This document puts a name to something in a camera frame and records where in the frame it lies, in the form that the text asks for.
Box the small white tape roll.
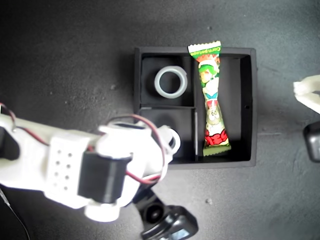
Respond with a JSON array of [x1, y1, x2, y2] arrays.
[[162, 126, 182, 157]]

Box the green printed snack bar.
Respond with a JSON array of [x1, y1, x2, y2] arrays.
[[187, 40, 232, 157]]

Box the large white tape roll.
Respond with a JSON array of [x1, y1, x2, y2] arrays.
[[154, 64, 188, 99]]

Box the black tray with wells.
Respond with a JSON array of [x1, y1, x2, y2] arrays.
[[133, 46, 258, 171]]

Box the red and black arm wire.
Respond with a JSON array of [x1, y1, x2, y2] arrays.
[[107, 114, 171, 186]]

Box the thin black cable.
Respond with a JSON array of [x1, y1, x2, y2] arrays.
[[0, 188, 31, 240]]

